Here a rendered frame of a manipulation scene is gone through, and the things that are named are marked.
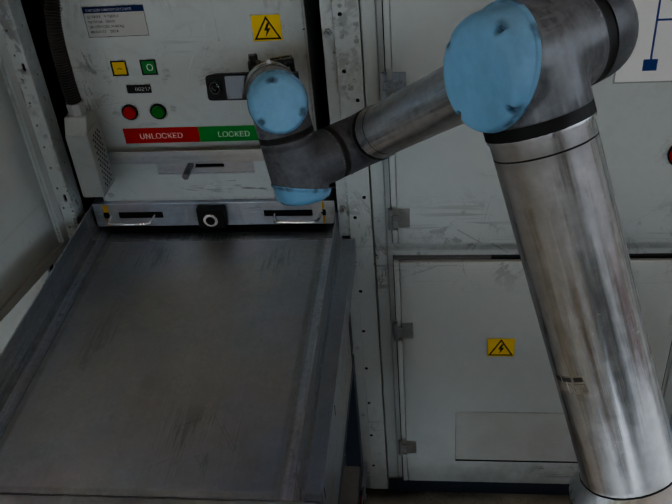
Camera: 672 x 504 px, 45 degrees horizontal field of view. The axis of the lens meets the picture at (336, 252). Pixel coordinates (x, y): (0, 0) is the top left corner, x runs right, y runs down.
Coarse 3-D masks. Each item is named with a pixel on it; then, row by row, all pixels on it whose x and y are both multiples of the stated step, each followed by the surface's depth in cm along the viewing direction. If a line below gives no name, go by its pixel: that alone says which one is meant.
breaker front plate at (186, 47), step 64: (64, 0) 155; (128, 0) 154; (192, 0) 153; (256, 0) 152; (128, 64) 162; (192, 64) 160; (128, 128) 170; (128, 192) 180; (192, 192) 178; (256, 192) 177
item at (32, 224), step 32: (0, 32) 155; (0, 96) 161; (0, 128) 162; (32, 128) 167; (0, 160) 163; (0, 192) 164; (32, 192) 174; (0, 224) 165; (32, 224) 175; (64, 224) 181; (0, 256) 166; (32, 256) 176; (0, 288) 167; (0, 320) 163
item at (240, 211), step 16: (96, 208) 181; (128, 208) 181; (144, 208) 180; (160, 208) 180; (176, 208) 180; (192, 208) 179; (240, 208) 178; (256, 208) 178; (272, 208) 177; (288, 208) 177; (304, 208) 177; (160, 224) 183; (176, 224) 182; (192, 224) 182; (240, 224) 181; (256, 224) 180
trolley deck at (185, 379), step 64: (128, 256) 177; (192, 256) 176; (256, 256) 174; (64, 320) 161; (128, 320) 160; (192, 320) 158; (256, 320) 157; (64, 384) 147; (128, 384) 145; (192, 384) 144; (256, 384) 143; (0, 448) 136; (64, 448) 134; (128, 448) 133; (192, 448) 132; (256, 448) 131; (320, 448) 130
